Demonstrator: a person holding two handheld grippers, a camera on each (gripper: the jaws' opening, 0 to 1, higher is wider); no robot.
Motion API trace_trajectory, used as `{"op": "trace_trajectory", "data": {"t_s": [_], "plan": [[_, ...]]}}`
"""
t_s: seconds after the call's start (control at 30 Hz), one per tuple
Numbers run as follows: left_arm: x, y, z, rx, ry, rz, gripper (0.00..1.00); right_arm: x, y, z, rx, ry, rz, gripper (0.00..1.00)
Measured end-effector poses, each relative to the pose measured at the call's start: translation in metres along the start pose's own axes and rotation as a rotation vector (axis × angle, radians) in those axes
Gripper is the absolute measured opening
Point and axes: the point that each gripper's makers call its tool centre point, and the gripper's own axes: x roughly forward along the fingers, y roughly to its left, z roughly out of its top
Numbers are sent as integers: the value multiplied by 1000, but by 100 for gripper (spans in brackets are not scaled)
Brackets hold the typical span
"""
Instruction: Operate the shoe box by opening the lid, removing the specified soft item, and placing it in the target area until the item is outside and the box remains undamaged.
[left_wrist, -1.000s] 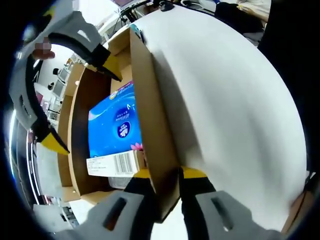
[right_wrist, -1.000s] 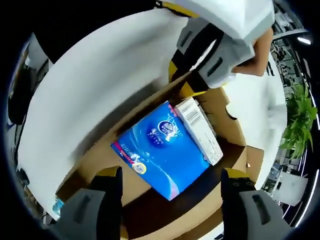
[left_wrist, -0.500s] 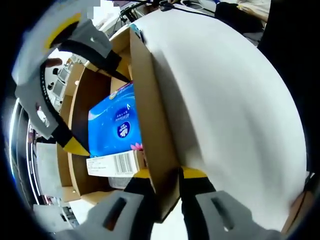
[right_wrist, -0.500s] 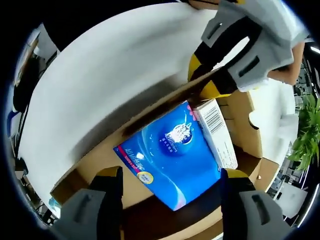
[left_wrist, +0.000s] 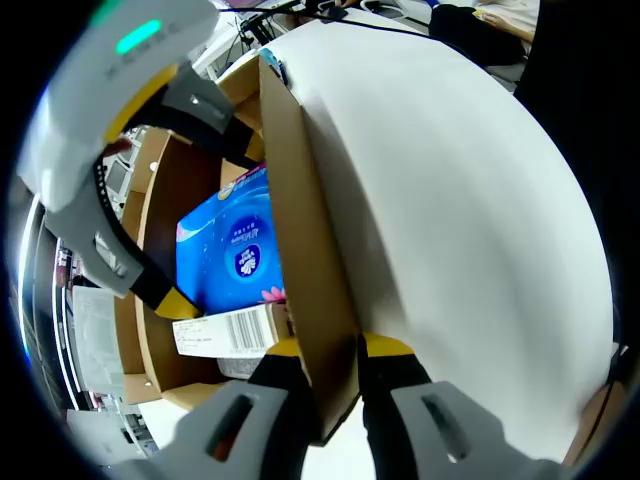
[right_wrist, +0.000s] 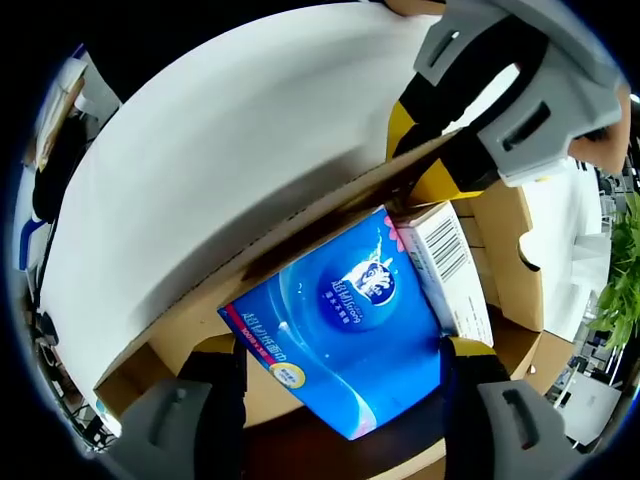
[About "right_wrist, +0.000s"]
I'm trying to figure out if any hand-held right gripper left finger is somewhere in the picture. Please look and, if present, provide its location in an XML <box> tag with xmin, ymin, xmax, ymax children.
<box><xmin>107</xmin><ymin>333</ymin><xmax>250</xmax><ymax>480</ymax></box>

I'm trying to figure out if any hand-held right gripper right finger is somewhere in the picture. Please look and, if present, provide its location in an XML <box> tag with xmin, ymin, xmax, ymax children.
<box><xmin>438</xmin><ymin>335</ymin><xmax>570</xmax><ymax>480</ymax></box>

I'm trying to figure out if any brown cardboard shoe box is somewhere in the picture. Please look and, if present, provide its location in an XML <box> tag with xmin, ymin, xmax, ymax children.
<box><xmin>93</xmin><ymin>127</ymin><xmax>547</xmax><ymax>480</ymax></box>

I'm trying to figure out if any small white carton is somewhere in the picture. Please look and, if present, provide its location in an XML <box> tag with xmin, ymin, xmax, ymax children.
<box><xmin>394</xmin><ymin>199</ymin><xmax>496</xmax><ymax>349</ymax></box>

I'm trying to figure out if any blue soft tissue pack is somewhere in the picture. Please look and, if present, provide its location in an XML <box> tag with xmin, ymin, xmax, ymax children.
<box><xmin>217</xmin><ymin>207</ymin><xmax>451</xmax><ymax>442</ymax></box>

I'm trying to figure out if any person's left hand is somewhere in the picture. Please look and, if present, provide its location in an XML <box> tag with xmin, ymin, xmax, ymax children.
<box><xmin>568</xmin><ymin>87</ymin><xmax>631</xmax><ymax>175</ymax></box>

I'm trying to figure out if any potted green plant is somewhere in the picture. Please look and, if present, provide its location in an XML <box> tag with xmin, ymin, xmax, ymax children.
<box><xmin>587</xmin><ymin>192</ymin><xmax>640</xmax><ymax>351</ymax></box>

